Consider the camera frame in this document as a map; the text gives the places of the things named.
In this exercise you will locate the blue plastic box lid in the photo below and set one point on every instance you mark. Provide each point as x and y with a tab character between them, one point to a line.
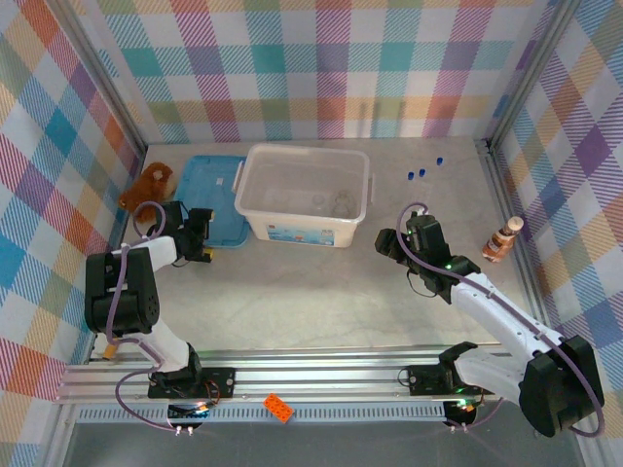
214	194

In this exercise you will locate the round glass flask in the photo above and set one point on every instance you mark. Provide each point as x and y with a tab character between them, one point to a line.
343	204

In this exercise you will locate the small clear glass beaker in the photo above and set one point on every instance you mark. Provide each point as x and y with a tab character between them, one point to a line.
318	201

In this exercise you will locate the clear plastic storage box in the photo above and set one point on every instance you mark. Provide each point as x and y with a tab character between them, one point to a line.
297	180

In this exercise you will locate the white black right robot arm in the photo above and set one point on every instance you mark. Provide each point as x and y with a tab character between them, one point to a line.
496	311

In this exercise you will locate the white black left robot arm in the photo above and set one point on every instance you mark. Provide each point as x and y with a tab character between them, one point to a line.
165	340

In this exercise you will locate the brown teddy bear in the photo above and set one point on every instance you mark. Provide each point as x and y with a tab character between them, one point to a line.
151	177

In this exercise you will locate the brown bottle with beige cap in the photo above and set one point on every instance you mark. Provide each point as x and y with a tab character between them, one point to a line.
501	240

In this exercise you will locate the small black circuit board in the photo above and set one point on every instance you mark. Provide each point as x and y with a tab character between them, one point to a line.
462	413
190	416

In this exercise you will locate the orange toy brick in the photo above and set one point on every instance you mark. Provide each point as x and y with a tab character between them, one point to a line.
279	407

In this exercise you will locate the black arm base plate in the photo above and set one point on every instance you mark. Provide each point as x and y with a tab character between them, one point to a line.
423	379
224	379

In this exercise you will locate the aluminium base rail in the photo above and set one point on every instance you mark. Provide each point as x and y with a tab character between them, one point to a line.
316	374

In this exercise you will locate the aluminium frame post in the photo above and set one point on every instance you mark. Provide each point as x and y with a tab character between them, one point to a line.
529	73
105	78

